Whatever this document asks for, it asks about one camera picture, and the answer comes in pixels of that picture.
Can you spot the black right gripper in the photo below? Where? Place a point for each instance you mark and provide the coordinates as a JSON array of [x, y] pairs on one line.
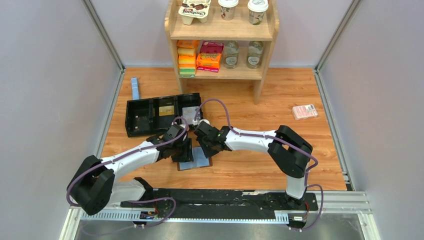
[[208, 153]]

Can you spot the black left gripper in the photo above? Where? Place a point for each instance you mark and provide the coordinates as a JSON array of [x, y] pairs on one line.
[[187, 155]]

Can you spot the brown leather card holder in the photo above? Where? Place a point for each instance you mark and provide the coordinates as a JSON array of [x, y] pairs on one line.
[[199, 160]]

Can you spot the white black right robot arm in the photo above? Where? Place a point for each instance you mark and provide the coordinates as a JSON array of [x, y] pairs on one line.
[[290, 152]]

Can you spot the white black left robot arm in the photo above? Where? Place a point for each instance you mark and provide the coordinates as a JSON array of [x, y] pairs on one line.
[[96, 184]]

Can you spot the silver VIP card top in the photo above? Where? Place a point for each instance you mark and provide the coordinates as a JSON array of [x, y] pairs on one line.
[[191, 114]]

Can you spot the gold credit card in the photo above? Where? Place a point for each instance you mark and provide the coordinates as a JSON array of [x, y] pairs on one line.
[[166, 110]]

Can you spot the pink wrapped card pack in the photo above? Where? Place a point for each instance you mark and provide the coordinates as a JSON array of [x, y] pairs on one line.
[[302, 112]]

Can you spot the black three-compartment tray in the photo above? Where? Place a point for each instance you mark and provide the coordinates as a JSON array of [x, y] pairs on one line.
[[151, 116]]

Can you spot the blue plastic strip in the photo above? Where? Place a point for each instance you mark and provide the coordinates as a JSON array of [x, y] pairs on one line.
[[135, 88]]

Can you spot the orange snack box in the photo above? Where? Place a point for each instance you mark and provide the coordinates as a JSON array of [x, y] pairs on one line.
[[210, 61]]

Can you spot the left glass water bottle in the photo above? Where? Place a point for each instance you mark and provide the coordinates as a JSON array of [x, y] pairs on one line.
[[230, 54]]

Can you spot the glass water bottle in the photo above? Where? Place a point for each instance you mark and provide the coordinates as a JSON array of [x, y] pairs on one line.
[[230, 54], [254, 54]]

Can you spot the red snack box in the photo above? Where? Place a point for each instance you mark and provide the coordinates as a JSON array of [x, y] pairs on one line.
[[211, 47]]

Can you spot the stack of colourful sponges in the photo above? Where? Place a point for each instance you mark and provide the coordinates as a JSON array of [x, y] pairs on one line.
[[187, 51]]

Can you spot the right glass water bottle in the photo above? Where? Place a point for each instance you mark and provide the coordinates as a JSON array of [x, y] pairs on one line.
[[254, 54]]

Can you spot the yogurt cup multipack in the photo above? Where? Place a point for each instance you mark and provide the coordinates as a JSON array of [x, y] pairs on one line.
[[194, 9]]

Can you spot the left paper coffee cup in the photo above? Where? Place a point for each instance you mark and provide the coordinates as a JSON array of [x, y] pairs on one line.
[[227, 9]]

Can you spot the paper coffee cup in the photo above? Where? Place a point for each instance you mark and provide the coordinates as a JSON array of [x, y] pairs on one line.
[[257, 10], [227, 9]]

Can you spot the right paper coffee cup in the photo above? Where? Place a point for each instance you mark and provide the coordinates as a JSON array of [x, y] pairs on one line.
[[257, 10]]

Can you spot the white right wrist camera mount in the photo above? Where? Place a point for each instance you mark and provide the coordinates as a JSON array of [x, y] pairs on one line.
[[195, 123]]

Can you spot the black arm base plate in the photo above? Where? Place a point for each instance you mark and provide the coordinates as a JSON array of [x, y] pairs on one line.
[[225, 203]]

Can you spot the aluminium frame rail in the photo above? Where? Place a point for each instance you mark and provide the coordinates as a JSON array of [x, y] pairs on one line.
[[329, 202]]

